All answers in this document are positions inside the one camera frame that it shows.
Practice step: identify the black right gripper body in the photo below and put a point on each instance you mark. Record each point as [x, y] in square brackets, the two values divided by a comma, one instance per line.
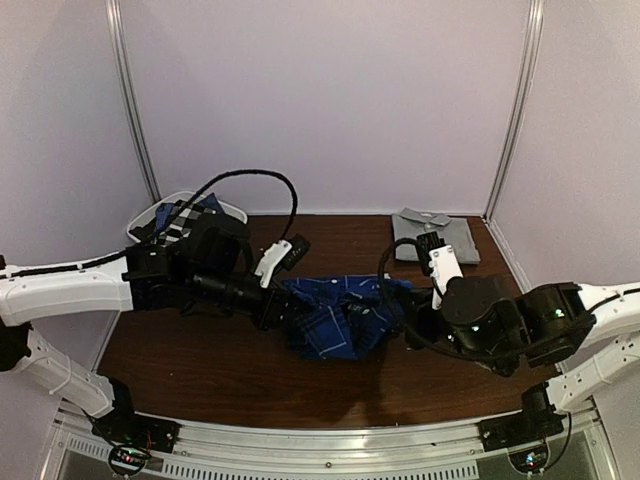
[421, 337]

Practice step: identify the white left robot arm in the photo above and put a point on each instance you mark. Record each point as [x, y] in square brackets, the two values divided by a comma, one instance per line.
[213, 263]

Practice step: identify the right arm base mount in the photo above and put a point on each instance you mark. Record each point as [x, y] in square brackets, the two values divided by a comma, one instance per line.
[525, 434]

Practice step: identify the black white checked shirt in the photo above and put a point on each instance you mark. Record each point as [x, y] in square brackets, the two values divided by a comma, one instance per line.
[170, 228]

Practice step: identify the folded grey shirt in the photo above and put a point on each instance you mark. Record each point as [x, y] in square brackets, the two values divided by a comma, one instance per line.
[452, 231]

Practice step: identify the aluminium corner post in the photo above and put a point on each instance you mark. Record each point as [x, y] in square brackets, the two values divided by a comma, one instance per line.
[529, 59]
[125, 78]

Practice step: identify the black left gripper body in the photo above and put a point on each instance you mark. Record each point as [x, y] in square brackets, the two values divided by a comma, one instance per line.
[264, 318]

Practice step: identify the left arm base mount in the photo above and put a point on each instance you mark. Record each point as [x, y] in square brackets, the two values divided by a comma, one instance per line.
[132, 436]

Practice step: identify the left aluminium corner post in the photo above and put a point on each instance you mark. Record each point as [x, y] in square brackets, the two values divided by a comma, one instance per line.
[125, 78]

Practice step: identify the aluminium front rail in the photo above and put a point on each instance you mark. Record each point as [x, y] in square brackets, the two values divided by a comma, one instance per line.
[446, 450]

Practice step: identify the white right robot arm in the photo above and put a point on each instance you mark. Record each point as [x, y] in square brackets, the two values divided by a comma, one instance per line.
[479, 320]

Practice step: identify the right aluminium corner post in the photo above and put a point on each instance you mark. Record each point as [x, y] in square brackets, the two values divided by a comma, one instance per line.
[529, 59]

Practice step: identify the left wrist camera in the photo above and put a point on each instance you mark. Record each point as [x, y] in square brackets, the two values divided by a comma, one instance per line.
[282, 255]

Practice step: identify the blue plaid long sleeve shirt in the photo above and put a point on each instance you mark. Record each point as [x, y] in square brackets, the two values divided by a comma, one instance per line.
[348, 319]

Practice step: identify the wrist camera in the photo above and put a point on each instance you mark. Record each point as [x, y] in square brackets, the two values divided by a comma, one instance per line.
[437, 260]
[282, 255]

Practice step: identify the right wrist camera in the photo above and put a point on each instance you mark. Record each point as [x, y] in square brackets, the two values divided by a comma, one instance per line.
[437, 260]

